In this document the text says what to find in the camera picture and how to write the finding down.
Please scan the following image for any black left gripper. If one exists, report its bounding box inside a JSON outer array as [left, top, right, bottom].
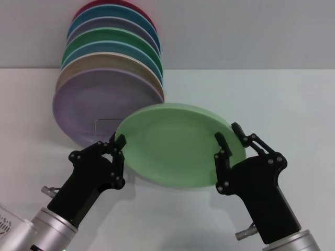
[[47, 131, 128, 229]]

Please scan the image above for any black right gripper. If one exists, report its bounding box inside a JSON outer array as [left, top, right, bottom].
[[214, 122, 302, 245]]

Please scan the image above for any light green plate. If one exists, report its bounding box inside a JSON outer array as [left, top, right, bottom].
[[115, 102, 247, 189]]

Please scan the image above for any lilac plate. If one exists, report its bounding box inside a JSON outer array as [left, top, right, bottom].
[[52, 67, 165, 147]]

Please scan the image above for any beige plate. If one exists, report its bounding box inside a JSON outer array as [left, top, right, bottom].
[[54, 51, 165, 105]]

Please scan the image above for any light blue plate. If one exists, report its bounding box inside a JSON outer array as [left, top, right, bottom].
[[60, 39, 164, 87]]

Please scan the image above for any dark green plate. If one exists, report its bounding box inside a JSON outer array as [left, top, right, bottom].
[[62, 27, 163, 76]]

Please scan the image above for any grey plate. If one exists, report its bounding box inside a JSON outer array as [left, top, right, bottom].
[[66, 17, 161, 57]]

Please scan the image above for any teal blue plate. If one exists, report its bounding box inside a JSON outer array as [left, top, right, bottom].
[[66, 4, 161, 53]]

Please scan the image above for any red plate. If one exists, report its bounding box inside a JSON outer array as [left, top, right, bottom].
[[72, 0, 158, 40]]

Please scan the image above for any left arm cable connector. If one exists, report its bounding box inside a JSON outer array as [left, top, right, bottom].
[[41, 185, 63, 196]]

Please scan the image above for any arm cable connector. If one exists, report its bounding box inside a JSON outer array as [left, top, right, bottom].
[[41, 185, 63, 196], [235, 221, 259, 234]]

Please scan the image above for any right arm cable connector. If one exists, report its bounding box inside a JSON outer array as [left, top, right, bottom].
[[235, 221, 259, 234]]

